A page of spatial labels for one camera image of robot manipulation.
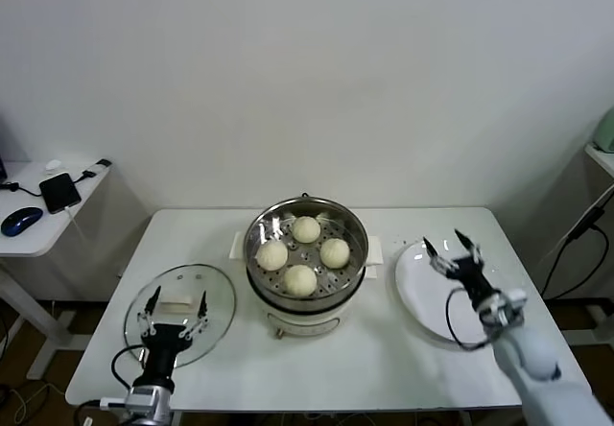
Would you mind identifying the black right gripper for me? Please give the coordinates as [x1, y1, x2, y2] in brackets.
[421, 227, 499, 311]

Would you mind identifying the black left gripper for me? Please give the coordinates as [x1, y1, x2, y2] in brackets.
[136, 286, 210, 389]

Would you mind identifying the glass lid with cream handle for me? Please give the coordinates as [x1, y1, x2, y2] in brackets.
[123, 263, 238, 368]

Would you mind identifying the white steamed baozi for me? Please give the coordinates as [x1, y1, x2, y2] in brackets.
[291, 215, 321, 244]
[255, 241, 290, 272]
[319, 237, 351, 269]
[282, 264, 319, 297]

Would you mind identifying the stainless steel steamer basket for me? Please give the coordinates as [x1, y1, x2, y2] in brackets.
[229, 193, 385, 302]

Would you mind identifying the white round plate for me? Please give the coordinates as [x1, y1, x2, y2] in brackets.
[393, 240, 513, 349]

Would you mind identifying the white side desk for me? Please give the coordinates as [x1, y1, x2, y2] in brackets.
[0, 159, 112, 382]

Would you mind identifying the black smartphone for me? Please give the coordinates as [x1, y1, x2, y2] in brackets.
[38, 172, 83, 215]

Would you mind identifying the white side table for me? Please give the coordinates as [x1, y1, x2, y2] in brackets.
[583, 142, 614, 178]

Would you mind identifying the blue computer mouse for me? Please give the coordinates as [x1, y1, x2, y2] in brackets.
[0, 206, 44, 238]

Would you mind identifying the pale green appliance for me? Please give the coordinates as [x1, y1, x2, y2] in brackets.
[593, 110, 614, 154]

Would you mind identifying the dark monitor edge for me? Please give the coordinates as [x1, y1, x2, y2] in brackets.
[0, 113, 10, 182]

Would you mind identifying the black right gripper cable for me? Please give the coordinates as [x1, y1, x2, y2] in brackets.
[444, 286, 500, 350]

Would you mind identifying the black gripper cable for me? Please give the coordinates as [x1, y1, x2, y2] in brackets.
[444, 286, 500, 350]
[110, 343, 148, 391]

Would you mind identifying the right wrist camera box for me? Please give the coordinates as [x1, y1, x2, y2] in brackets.
[479, 290, 528, 331]

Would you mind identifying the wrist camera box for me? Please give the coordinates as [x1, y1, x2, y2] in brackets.
[479, 290, 528, 331]
[125, 385, 174, 415]

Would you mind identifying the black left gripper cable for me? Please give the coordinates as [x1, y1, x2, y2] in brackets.
[110, 343, 148, 391]

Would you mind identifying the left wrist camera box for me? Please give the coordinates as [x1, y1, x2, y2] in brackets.
[125, 385, 174, 415]

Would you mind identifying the white charging cable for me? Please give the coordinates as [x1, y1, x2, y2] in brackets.
[61, 207, 92, 248]

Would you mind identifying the black hanging power cable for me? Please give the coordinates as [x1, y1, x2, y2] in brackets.
[541, 207, 610, 300]

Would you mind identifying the white hanging cable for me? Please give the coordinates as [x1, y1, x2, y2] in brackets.
[539, 188, 614, 267]

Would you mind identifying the black usb hub with cable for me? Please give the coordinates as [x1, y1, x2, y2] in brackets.
[0, 157, 113, 198]

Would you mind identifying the white floor cable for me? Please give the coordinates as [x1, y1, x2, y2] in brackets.
[12, 381, 52, 425]

